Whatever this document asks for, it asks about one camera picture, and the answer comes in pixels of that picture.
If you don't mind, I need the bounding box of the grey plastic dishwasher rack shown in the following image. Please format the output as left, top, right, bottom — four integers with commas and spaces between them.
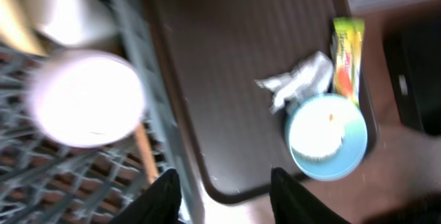
1, 0, 205, 223

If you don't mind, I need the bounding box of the yellow plate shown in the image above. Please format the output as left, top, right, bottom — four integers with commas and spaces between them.
1, 0, 48, 57

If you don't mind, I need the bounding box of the yellow green snack wrapper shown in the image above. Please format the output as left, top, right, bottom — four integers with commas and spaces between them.
331, 17, 365, 107

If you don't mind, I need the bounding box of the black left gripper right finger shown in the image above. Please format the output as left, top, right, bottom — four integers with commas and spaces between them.
269, 167, 348, 224

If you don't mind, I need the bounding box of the black plastic tray bin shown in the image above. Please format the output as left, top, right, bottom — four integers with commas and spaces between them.
383, 16, 440, 136

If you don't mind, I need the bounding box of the dark brown serving tray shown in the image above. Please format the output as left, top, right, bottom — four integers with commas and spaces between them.
143, 0, 349, 204

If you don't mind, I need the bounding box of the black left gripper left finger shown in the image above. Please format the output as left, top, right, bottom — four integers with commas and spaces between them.
110, 169, 182, 224

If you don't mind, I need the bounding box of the wooden chopstick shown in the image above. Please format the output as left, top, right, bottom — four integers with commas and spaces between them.
134, 123, 159, 184

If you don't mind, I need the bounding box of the white tissue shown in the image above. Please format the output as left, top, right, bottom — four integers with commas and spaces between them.
255, 51, 334, 113

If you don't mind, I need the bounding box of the pink bowl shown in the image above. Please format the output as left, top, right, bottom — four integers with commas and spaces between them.
25, 50, 147, 148

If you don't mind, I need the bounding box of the white cup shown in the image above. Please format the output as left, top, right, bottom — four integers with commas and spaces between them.
22, 0, 119, 48

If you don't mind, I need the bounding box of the light blue bowl with rice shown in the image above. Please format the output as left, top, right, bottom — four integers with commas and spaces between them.
285, 94, 368, 181

